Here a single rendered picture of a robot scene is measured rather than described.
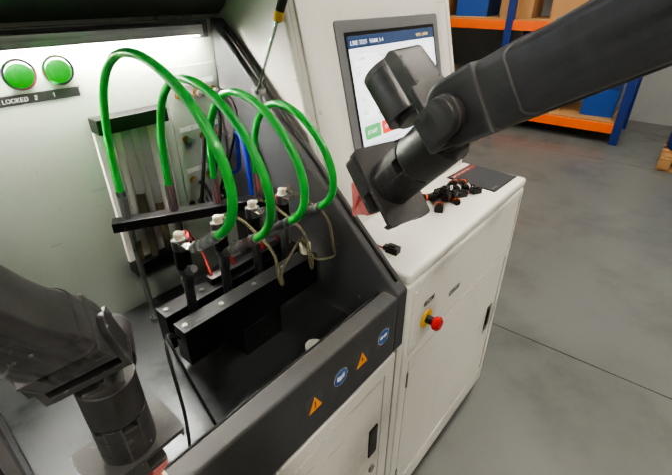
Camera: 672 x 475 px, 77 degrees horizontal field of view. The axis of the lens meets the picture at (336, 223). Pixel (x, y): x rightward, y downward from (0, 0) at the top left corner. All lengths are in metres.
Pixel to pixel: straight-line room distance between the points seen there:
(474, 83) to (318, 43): 0.67
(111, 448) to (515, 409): 1.70
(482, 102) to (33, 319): 0.36
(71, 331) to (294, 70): 0.69
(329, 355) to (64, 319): 0.47
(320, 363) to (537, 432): 1.35
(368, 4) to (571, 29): 0.87
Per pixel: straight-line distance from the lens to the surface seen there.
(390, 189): 0.48
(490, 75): 0.35
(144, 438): 0.55
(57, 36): 0.91
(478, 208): 1.22
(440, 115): 0.37
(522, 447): 1.93
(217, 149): 0.56
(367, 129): 1.09
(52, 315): 0.39
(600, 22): 0.31
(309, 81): 0.96
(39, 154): 0.95
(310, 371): 0.74
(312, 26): 0.99
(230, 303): 0.84
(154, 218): 0.93
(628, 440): 2.13
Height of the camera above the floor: 1.50
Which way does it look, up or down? 29 degrees down
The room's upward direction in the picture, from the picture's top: straight up
